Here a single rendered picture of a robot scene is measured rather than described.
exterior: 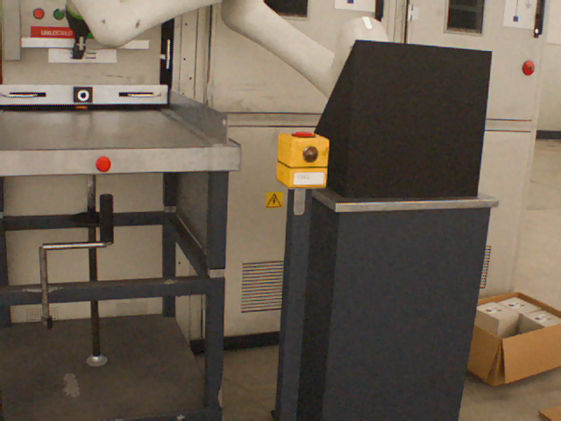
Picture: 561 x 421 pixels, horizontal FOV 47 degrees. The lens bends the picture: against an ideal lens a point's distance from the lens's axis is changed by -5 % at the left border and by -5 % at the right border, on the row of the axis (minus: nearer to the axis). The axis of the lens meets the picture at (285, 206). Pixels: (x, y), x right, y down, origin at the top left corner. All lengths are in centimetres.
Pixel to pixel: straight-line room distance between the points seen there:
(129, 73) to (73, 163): 77
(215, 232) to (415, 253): 46
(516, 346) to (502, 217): 65
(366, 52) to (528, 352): 131
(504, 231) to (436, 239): 123
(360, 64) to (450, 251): 50
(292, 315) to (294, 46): 79
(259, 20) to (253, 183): 59
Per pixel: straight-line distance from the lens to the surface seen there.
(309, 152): 132
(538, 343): 244
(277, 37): 193
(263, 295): 240
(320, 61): 187
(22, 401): 184
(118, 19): 169
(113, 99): 217
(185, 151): 150
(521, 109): 275
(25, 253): 223
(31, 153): 146
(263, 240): 232
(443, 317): 171
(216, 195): 155
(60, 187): 217
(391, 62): 151
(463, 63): 160
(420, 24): 245
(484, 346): 236
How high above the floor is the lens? 109
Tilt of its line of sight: 14 degrees down
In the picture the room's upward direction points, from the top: 3 degrees clockwise
